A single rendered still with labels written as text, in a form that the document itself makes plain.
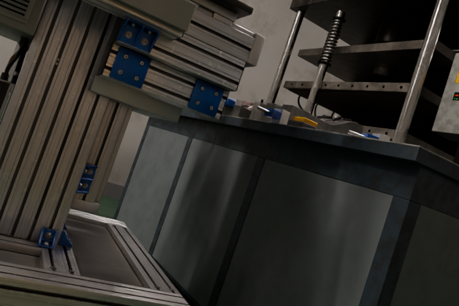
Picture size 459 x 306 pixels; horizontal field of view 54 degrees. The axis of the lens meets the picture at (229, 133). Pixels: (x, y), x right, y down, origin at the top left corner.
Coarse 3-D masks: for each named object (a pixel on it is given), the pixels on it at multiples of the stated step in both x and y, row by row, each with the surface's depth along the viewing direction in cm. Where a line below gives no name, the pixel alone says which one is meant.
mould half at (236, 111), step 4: (224, 108) 193; (228, 108) 192; (232, 108) 190; (236, 108) 189; (240, 108) 187; (244, 108) 189; (248, 108) 207; (224, 112) 193; (228, 112) 191; (232, 112) 190; (236, 112) 188; (240, 112) 188; (244, 112) 189; (248, 112) 191; (236, 116) 188; (240, 116) 188; (244, 116) 190; (248, 116) 192
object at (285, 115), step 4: (260, 108) 154; (268, 112) 156; (272, 112) 156; (276, 112) 156; (280, 112) 158; (284, 112) 158; (288, 112) 159; (268, 116) 157; (272, 116) 156; (276, 116) 157; (280, 116) 158; (284, 116) 158; (288, 116) 159; (272, 120) 161; (276, 120) 159; (280, 120) 157; (284, 120) 159
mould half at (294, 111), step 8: (256, 104) 185; (272, 104) 175; (256, 112) 183; (264, 112) 178; (296, 112) 165; (304, 112) 167; (264, 120) 176; (312, 120) 170; (320, 120) 172; (320, 128) 172; (328, 128) 174; (336, 128) 176; (344, 128) 178; (352, 128) 180; (360, 128) 182
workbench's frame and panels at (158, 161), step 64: (192, 128) 223; (256, 128) 166; (128, 192) 268; (192, 192) 203; (256, 192) 163; (320, 192) 136; (384, 192) 117; (448, 192) 117; (192, 256) 185; (256, 256) 151; (320, 256) 128; (384, 256) 110; (448, 256) 120
